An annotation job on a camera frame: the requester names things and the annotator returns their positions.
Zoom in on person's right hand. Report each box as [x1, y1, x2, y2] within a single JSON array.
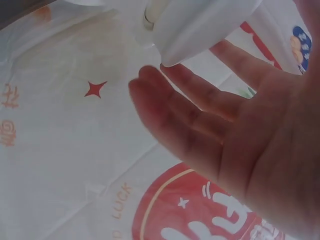
[[128, 0, 320, 240]]

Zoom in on white smooth plastic object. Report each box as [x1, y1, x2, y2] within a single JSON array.
[[136, 0, 263, 68]]

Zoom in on cream cylindrical stick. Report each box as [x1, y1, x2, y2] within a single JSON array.
[[143, 0, 170, 31]]

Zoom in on white rounded object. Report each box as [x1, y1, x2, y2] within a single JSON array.
[[63, 0, 105, 7]]

